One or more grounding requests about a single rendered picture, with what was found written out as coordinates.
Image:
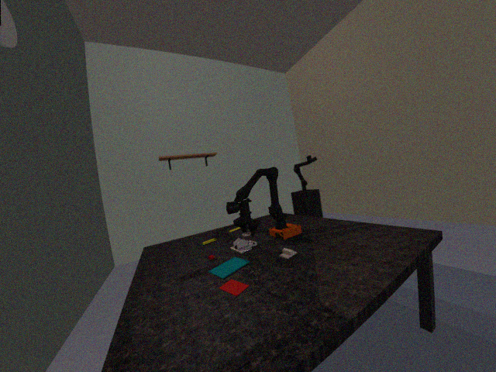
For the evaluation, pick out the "teal flat rectangular plate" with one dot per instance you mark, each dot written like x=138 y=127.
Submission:
x=229 y=267

